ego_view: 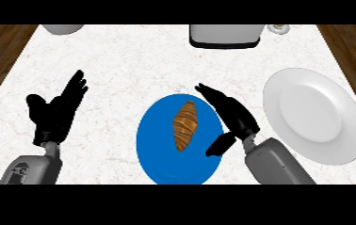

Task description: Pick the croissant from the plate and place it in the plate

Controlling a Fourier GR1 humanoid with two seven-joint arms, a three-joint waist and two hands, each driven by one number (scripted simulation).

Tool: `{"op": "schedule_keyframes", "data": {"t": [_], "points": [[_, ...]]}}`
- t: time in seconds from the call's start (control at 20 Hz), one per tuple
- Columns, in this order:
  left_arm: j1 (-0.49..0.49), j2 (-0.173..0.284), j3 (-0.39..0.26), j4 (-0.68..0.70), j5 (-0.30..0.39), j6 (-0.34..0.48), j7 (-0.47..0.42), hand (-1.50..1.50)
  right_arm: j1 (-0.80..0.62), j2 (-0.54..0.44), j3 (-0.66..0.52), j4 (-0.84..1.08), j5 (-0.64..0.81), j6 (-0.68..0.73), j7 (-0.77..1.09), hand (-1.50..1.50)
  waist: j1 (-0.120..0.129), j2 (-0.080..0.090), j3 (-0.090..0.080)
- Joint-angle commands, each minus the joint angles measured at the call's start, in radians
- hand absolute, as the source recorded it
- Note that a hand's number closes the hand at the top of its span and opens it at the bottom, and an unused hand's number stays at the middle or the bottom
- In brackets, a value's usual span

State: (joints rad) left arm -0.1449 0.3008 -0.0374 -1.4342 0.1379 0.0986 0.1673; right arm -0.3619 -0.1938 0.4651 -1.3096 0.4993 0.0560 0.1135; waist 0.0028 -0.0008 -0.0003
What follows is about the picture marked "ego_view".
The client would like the brown croissant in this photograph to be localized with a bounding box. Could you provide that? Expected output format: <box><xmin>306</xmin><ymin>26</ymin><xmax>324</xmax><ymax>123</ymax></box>
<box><xmin>172</xmin><ymin>100</ymin><xmax>201</xmax><ymax>153</ymax></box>

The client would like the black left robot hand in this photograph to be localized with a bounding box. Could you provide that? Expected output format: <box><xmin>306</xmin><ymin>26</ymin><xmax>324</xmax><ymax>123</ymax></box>
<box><xmin>26</xmin><ymin>69</ymin><xmax>91</xmax><ymax>147</ymax></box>

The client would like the grey round bowl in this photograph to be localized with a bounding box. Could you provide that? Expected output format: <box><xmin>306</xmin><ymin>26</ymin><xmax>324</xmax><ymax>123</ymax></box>
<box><xmin>40</xmin><ymin>24</ymin><xmax>86</xmax><ymax>36</ymax></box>

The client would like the white plate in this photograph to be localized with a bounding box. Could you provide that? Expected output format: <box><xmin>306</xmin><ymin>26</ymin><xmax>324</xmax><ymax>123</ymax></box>
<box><xmin>262</xmin><ymin>67</ymin><xmax>356</xmax><ymax>166</ymax></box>

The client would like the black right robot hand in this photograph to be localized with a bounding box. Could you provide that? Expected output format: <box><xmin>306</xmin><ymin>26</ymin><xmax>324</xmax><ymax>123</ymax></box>
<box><xmin>194</xmin><ymin>82</ymin><xmax>262</xmax><ymax>158</ymax></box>

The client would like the white appliance with black base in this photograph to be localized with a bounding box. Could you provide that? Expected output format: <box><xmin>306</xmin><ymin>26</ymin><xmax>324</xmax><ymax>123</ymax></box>
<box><xmin>188</xmin><ymin>24</ymin><xmax>268</xmax><ymax>50</ymax></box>

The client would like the blue plate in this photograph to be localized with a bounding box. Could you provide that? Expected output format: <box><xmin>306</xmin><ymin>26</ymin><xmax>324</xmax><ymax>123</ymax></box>
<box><xmin>135</xmin><ymin>93</ymin><xmax>227</xmax><ymax>185</ymax></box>

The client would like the small white round object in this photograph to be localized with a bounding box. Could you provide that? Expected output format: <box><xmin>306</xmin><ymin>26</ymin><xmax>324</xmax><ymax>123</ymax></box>
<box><xmin>268</xmin><ymin>24</ymin><xmax>293</xmax><ymax>36</ymax></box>

